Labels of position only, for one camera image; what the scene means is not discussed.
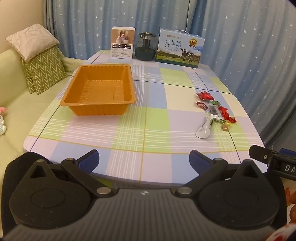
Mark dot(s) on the blue milk carton box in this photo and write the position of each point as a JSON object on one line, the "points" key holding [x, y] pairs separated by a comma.
{"points": [[178, 49]]}

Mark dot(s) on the large red snack packet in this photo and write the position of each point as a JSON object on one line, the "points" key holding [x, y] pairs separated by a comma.
{"points": [[223, 112]]}

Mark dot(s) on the white product box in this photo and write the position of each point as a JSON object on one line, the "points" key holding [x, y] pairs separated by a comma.
{"points": [[122, 44]]}

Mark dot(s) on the plaid tablecloth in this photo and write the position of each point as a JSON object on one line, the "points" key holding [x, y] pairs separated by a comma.
{"points": [[150, 129]]}

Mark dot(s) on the red-brown candy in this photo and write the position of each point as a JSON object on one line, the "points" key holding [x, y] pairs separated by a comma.
{"points": [[202, 105]]}

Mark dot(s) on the silver-grey long snack packet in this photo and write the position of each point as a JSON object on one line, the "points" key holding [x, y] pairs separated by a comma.
{"points": [[214, 110]]}

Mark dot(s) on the green candy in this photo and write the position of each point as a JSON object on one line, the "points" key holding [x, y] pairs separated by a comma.
{"points": [[215, 102]]}

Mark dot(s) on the green zigzag cushion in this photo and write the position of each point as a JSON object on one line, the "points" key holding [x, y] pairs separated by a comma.
{"points": [[26, 76], [47, 69]]}

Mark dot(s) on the blue star-print curtain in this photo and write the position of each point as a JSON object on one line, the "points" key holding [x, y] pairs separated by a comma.
{"points": [[231, 27]]}

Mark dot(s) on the green-edged snack packet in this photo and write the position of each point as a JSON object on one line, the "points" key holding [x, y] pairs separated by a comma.
{"points": [[217, 119]]}

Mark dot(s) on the light green sofa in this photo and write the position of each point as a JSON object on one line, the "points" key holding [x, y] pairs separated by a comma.
{"points": [[20, 104]]}

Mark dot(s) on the red crinkled candy packet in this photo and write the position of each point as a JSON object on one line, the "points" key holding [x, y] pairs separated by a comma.
{"points": [[204, 95]]}

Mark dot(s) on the white crinkled cushion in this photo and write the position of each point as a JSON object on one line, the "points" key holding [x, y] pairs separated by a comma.
{"points": [[31, 40]]}

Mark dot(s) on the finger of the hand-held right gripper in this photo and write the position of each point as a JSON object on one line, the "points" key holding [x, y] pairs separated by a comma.
{"points": [[260, 154], [288, 151]]}

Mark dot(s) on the orange plastic tray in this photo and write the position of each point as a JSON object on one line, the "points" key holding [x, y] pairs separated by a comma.
{"points": [[99, 90]]}

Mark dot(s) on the dark glass jar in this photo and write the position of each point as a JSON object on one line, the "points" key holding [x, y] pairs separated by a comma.
{"points": [[145, 49]]}

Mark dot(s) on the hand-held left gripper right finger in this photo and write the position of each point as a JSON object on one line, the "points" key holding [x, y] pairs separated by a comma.
{"points": [[198, 160]]}

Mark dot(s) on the person's printed clothing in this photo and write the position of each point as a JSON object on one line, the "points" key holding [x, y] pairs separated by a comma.
{"points": [[291, 204]]}

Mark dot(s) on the pink rabbit plush toy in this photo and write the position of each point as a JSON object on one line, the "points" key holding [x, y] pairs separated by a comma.
{"points": [[1, 122]]}

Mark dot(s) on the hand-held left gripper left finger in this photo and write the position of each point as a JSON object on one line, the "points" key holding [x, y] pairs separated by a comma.
{"points": [[89, 160]]}

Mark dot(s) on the white snack packet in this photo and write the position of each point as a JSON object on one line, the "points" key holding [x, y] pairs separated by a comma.
{"points": [[203, 131]]}

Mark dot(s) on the yellow-green candy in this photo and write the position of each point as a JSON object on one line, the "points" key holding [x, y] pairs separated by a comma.
{"points": [[227, 124]]}

